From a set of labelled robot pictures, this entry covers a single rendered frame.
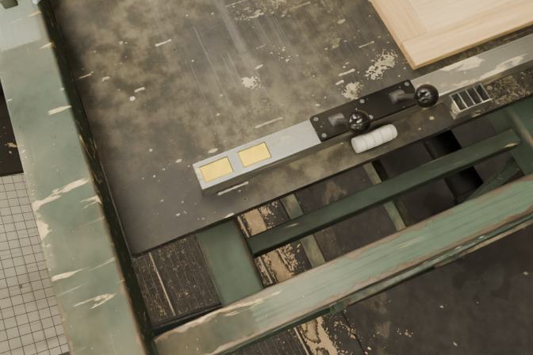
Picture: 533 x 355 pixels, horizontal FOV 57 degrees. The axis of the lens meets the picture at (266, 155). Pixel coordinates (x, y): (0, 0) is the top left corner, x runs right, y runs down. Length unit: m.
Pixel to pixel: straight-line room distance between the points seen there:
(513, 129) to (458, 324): 1.66
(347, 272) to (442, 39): 0.51
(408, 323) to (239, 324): 2.05
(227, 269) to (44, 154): 0.35
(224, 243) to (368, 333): 2.15
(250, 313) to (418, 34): 0.62
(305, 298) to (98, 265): 0.31
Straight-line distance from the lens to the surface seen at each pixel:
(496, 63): 1.03
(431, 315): 2.68
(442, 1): 1.11
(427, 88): 0.81
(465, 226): 0.86
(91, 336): 0.76
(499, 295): 2.47
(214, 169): 0.84
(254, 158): 0.84
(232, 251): 0.88
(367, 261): 0.80
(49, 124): 0.88
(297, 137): 0.86
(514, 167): 1.22
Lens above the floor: 2.13
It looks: 41 degrees down
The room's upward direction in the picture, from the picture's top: 96 degrees counter-clockwise
